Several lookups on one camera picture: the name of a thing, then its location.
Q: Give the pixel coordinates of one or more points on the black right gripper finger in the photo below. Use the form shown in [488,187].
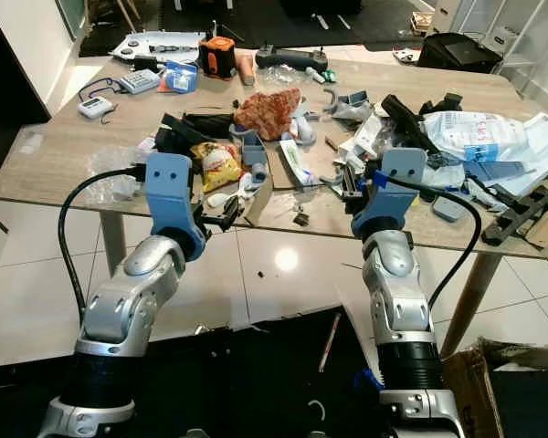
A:
[346,182]
[363,178]

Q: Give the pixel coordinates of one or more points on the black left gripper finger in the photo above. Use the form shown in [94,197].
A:
[229,224]
[231,208]

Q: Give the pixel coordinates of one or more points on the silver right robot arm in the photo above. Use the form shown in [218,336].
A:
[397,292]

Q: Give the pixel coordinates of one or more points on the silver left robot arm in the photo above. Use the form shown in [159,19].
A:
[128,301]

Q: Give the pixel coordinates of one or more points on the yellow snack bag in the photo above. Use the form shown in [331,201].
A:
[217,164]

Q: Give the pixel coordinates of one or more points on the white green package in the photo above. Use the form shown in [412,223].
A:
[297,162]

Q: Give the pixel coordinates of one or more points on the small grey blue box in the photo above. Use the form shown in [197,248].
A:
[256,150]

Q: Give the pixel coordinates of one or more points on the grey plastic part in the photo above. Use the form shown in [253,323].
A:
[350,106]

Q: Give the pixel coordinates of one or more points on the long black bar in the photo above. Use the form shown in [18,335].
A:
[406,119]

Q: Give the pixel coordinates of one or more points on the grey blue flat plate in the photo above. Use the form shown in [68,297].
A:
[448,208]

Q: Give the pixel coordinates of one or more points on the red crumpled bag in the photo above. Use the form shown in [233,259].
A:
[268,113]

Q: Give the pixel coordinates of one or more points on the clear crumpled plastic bag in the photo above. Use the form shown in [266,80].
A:
[117,173]

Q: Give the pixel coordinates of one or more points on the white printed plastic bag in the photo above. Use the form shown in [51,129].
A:
[475,135]

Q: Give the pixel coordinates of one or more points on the black controller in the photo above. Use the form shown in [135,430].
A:
[290,58]

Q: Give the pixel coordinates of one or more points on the tan cylinder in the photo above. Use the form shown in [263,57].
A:
[247,69]

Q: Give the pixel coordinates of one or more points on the thin red stick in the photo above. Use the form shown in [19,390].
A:
[329,343]

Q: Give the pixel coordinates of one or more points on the orange black device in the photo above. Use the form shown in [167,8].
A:
[216,57]

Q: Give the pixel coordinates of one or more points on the white grey handheld meter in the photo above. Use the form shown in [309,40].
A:
[139,81]

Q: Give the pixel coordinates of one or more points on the black case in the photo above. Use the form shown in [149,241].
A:
[459,53]

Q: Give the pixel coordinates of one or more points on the small white meter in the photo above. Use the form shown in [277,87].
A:
[95,108]

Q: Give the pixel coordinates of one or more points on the black floor mat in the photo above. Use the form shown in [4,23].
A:
[265,383]

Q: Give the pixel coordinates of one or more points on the light wooden table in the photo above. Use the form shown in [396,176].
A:
[55,155]

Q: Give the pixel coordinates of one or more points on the white flat package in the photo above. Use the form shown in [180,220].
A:
[173,41]

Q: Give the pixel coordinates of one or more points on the white envelope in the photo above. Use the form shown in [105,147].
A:
[546,137]

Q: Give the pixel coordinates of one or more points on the brown cardboard box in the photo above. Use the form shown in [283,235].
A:
[466,383]

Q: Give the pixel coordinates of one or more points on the white shelf rack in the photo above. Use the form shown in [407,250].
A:
[530,36]

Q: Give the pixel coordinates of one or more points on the black flat object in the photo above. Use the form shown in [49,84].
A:
[522,406]

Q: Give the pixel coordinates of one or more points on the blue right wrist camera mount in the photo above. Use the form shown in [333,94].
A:
[393,187]

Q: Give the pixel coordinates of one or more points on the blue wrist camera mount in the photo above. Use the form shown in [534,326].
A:
[393,187]
[172,192]

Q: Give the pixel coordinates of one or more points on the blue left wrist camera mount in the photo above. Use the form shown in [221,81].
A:
[172,192]

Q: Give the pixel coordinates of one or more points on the black metal bracket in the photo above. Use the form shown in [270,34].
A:
[521,212]

